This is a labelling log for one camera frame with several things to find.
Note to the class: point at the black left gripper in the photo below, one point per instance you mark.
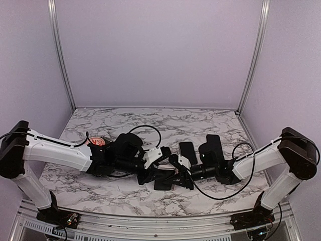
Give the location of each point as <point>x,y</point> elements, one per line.
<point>149,176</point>

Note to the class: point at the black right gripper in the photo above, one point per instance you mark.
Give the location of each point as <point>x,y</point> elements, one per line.
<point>186,182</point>

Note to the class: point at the black smartphone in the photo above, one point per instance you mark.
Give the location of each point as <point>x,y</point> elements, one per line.
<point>160,177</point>
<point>187,150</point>

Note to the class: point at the black phone case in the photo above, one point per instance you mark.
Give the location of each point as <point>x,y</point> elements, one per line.
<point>215,145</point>

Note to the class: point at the pink phone case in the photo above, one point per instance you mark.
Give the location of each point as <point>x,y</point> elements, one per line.
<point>167,167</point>

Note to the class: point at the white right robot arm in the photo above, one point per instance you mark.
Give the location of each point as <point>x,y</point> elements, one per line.
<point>300,155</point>

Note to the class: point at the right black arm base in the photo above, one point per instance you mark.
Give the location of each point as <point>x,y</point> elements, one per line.
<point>256,217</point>

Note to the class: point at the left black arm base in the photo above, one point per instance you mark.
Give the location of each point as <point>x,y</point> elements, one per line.
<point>57,216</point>

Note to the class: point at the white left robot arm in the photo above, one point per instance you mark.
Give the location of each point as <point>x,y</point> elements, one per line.
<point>22,144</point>

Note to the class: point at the red white patterned bowl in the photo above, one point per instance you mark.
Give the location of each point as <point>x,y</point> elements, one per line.
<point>96,140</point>

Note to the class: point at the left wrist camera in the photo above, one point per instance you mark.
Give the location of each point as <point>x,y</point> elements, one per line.
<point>155,155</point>

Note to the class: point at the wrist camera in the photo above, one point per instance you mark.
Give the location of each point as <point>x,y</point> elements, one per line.
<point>155,155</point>
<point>180,162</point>

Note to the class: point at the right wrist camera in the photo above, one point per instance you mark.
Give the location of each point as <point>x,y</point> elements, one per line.
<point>180,162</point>

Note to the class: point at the front aluminium rail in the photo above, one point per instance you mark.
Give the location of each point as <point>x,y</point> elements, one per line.
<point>96,226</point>

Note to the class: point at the right aluminium frame post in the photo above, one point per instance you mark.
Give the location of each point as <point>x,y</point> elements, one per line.
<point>256,54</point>

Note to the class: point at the aluminium frame post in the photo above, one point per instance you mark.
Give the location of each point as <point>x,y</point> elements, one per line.
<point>256,54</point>
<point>59,52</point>

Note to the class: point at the left aluminium frame post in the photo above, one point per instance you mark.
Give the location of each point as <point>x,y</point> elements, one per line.
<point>59,52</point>

